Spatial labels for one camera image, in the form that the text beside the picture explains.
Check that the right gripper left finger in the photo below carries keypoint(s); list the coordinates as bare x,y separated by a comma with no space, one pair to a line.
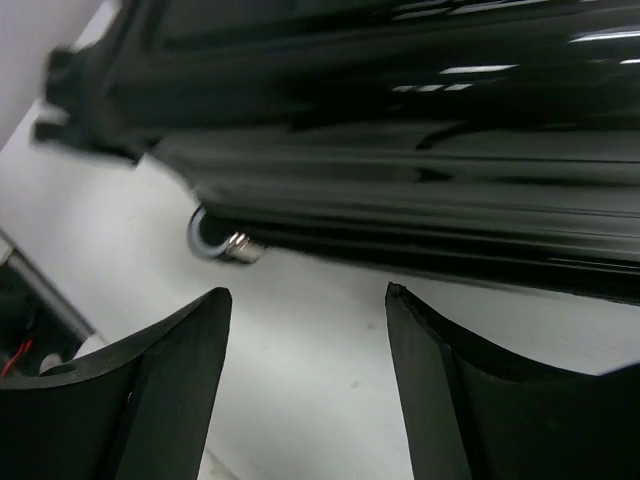
139,408

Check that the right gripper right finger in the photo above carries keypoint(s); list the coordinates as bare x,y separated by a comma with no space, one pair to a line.
475,410

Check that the black kids space suitcase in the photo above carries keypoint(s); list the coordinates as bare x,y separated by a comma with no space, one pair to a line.
490,141

